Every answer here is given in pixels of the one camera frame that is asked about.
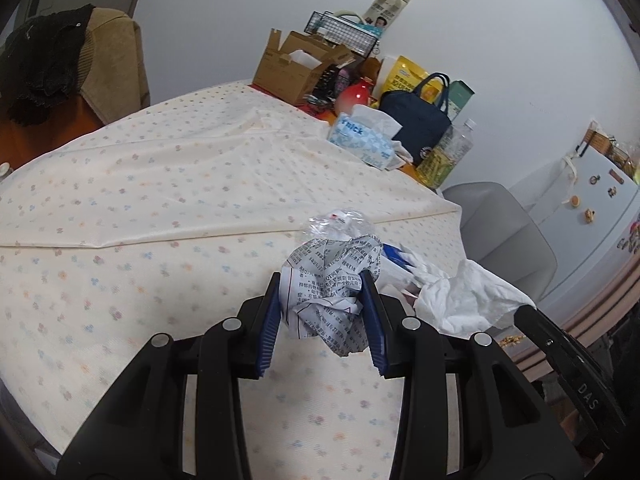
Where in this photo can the loose white tissue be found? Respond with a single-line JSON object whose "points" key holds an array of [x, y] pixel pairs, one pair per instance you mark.
{"points": [[402, 152]]}

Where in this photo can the white hanging cloth bag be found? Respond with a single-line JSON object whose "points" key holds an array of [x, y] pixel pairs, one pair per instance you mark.
{"points": [[570, 170]]}

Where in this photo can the floral cream tablecloth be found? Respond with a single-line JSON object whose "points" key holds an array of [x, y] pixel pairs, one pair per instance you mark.
{"points": [[150, 185]]}

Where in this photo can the brown basket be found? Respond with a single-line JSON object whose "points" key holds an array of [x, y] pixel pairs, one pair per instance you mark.
{"points": [[597, 142]]}

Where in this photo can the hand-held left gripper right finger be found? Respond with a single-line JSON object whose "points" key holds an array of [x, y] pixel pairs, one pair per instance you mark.
{"points": [[372, 325]]}

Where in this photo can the red round container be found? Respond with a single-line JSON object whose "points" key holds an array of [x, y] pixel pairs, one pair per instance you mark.
{"points": [[352, 95]]}

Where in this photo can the burger fridge magnet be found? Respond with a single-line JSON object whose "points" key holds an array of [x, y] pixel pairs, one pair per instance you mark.
{"points": [[575, 201]]}

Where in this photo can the green box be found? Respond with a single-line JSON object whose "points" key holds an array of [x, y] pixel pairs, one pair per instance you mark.
{"points": [[460, 97]]}

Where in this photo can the printed paper bag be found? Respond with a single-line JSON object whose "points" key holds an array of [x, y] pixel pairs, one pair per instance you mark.
{"points": [[392, 5]]}

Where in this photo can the tan upholstered chair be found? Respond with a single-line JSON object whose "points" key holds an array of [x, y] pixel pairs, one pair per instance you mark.
{"points": [[115, 60]]}

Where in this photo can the open cardboard box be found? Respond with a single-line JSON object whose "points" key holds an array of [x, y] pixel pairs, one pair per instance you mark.
{"points": [[280, 75]]}

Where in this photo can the cooking oil bottle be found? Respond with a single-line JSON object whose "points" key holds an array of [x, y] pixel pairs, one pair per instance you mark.
{"points": [[440, 160]]}

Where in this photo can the navy tote bag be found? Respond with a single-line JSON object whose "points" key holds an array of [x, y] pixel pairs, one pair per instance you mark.
{"points": [[420, 120]]}

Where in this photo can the cluster of colourful magnets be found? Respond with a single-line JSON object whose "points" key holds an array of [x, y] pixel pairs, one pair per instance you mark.
{"points": [[631, 237]]}

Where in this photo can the white tissue paper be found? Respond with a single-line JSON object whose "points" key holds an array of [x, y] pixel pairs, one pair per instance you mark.
{"points": [[465, 295]]}

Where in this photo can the white fridge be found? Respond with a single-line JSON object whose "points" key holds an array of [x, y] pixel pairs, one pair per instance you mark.
{"points": [[590, 250]]}

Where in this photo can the black cloth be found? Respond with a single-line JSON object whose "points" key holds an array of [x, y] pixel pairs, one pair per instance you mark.
{"points": [[45, 65]]}

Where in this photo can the blue patterned tissue pack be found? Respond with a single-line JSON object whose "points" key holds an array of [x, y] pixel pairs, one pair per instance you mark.
{"points": [[360, 140]]}

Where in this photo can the printed paper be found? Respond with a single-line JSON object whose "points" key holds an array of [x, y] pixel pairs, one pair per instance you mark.
{"points": [[325, 270]]}

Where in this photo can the yellow fridge magnet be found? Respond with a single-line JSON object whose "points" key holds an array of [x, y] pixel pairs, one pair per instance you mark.
{"points": [[589, 216]]}

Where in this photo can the crushed clear plastic bottle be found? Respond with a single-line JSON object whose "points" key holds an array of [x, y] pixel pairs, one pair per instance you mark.
{"points": [[335, 222]]}

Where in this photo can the grey chair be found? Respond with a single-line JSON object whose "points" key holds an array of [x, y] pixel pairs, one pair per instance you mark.
{"points": [[500, 230]]}

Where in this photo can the blue and white packet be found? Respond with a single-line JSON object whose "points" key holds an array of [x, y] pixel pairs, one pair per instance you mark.
{"points": [[395, 255]]}

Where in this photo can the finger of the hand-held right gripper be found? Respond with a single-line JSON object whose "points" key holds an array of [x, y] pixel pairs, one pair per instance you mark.
{"points": [[537, 325]]}

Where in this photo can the pink curtain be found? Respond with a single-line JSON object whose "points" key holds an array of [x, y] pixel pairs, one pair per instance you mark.
{"points": [[600, 310]]}

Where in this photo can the yellow snack bag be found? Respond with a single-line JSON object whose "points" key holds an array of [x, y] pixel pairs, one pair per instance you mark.
{"points": [[407, 75]]}

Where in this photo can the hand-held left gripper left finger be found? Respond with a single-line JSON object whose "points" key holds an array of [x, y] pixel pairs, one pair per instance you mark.
{"points": [[267, 330]]}

